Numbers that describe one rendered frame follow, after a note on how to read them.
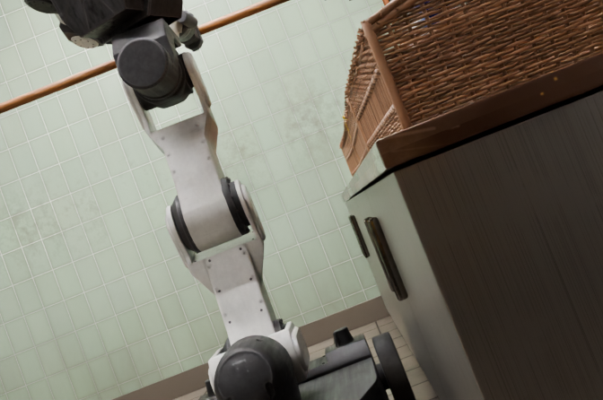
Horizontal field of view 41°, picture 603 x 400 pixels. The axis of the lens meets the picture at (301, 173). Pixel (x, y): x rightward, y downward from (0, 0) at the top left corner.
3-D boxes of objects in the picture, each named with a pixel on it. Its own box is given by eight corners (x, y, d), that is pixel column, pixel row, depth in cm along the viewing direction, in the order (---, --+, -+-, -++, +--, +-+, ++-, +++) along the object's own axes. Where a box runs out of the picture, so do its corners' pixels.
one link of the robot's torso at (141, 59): (179, 77, 171) (151, 2, 172) (123, 99, 171) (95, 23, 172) (201, 97, 199) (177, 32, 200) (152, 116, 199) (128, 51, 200)
